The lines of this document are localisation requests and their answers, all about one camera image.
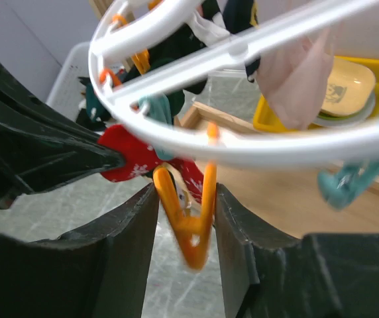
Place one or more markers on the dark green white-toe sock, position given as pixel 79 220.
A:
pixel 163 106

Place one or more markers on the wooden hanger rack frame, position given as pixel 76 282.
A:
pixel 290 200

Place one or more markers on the white black striped sock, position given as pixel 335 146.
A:
pixel 207 31

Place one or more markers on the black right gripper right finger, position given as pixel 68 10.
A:
pixel 268 273

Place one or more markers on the cream ceramic bowl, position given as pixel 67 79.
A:
pixel 348 88

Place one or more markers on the teal plastic clip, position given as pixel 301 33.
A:
pixel 339 190

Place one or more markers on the red snowflake sock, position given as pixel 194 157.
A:
pixel 141 158

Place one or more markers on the yellow plastic tray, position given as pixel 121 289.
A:
pixel 371 108

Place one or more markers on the white plastic laundry basket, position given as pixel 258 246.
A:
pixel 65 95

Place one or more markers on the orange squeezed plastic clip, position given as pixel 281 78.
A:
pixel 192 233

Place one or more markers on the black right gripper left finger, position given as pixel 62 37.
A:
pixel 99 269

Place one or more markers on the navy santa belt sock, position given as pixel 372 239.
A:
pixel 239 15

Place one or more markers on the teal green sock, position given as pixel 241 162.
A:
pixel 92 115

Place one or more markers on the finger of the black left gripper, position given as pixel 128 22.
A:
pixel 19 98
pixel 37 158

